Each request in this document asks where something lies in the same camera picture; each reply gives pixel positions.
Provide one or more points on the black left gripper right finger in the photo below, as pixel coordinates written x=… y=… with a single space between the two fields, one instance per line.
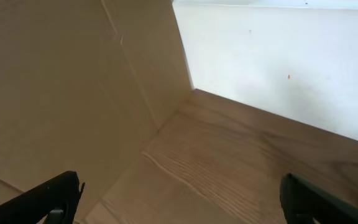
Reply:
x=303 y=202

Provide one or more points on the beige cardboard side panel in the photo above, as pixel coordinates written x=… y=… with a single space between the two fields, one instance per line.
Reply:
x=84 y=86

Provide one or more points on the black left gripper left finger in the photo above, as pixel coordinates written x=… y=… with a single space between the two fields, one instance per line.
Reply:
x=54 y=201

